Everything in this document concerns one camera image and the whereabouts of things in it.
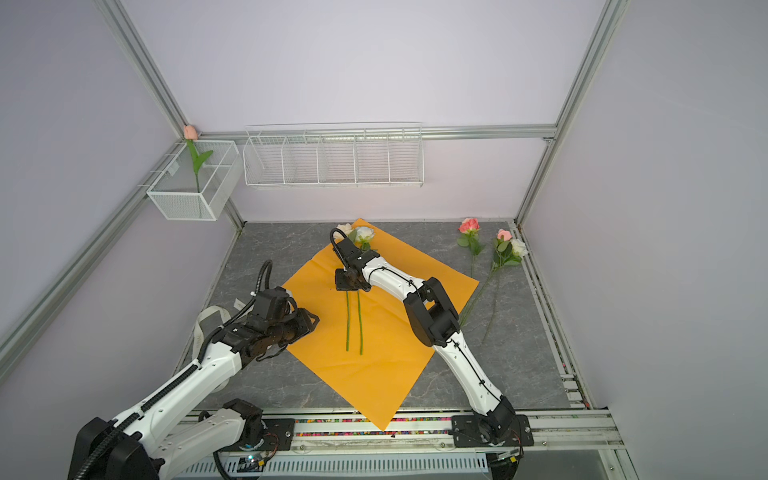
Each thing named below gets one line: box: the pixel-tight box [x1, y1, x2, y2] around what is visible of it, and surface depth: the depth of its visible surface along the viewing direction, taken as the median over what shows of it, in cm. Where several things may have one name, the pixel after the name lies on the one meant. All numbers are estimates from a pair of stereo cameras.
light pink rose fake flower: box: [459, 229, 513, 327], surface depth 110 cm
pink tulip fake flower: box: [183, 125, 213, 193], surface depth 92 cm
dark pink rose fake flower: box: [457, 218, 484, 277], surface depth 118 cm
